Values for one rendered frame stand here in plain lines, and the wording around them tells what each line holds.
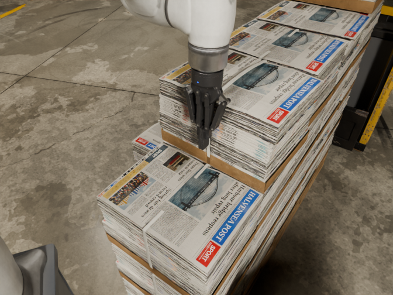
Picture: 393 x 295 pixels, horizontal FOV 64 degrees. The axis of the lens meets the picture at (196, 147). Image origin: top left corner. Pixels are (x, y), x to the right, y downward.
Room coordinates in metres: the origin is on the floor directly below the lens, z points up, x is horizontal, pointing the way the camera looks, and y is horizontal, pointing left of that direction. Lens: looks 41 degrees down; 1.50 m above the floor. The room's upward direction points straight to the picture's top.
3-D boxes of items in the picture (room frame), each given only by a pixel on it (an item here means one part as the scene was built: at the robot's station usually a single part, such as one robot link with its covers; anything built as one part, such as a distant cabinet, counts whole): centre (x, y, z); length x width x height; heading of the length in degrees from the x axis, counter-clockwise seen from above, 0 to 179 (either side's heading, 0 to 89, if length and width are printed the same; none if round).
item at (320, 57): (1.03, -0.28, 0.95); 0.38 x 0.29 x 0.23; 54
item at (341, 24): (1.26, -0.46, 1.06); 0.37 x 0.28 x 0.01; 55
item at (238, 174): (0.72, -0.21, 0.86); 0.29 x 0.16 x 0.04; 142
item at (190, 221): (0.92, -0.21, 0.42); 1.17 x 0.39 x 0.83; 145
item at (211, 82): (0.66, -0.02, 1.11); 0.08 x 0.07 x 0.09; 55
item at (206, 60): (0.66, -0.03, 1.19); 0.09 x 0.09 x 0.06
